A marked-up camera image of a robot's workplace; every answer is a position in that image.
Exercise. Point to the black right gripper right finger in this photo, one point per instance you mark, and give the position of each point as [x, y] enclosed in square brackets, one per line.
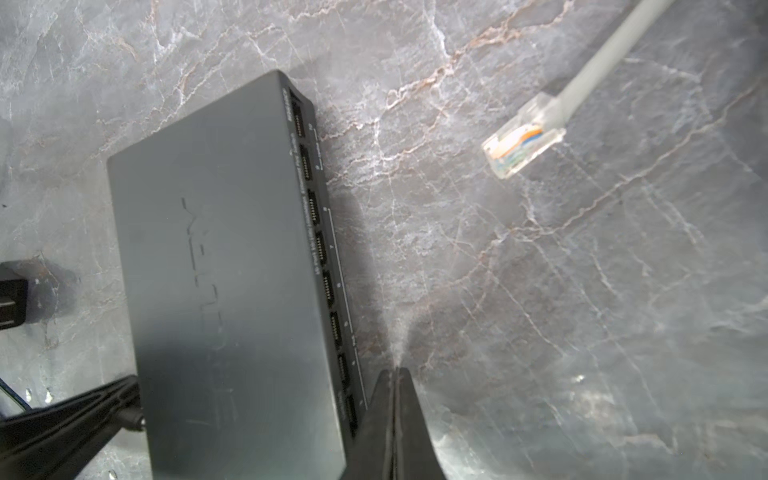
[414, 454]

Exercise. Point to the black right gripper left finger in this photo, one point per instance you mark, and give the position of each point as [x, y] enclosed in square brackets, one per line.
[372, 454]

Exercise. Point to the grey network switch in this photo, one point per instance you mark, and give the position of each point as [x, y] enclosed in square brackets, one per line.
[238, 314]

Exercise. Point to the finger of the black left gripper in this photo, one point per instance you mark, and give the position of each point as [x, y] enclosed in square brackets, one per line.
[58, 441]

